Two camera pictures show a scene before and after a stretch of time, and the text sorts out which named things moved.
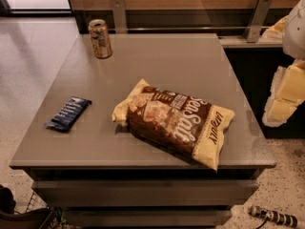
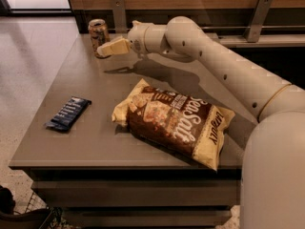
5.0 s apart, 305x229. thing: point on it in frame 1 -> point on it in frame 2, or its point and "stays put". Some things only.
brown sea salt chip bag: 176,120 stays put
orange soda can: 100,38 stays put
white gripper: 294,32 -> 135,39
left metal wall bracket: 118,10 stays put
